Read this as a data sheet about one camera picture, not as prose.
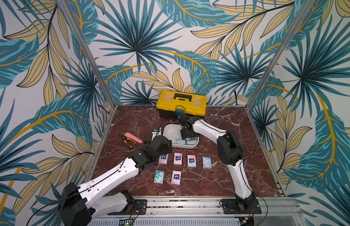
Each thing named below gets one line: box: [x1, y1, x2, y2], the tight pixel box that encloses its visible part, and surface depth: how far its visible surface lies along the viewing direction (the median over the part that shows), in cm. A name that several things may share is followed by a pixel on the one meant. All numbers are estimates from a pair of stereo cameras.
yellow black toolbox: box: [156, 89, 208, 120], surface depth 102 cm
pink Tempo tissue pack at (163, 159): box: [158, 153, 169, 166], surface depth 90 cm
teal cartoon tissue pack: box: [153, 169, 165, 185], surface depth 83 cm
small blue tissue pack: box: [176, 138, 186, 145], surface depth 97 cm
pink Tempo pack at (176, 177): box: [170, 170, 182, 186], surface depth 83 cm
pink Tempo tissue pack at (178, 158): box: [173, 152, 183, 166], surface depth 90 cm
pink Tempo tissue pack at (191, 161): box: [187, 154, 197, 168], surface depth 89 cm
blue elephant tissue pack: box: [202, 156, 212, 169], surface depth 89 cm
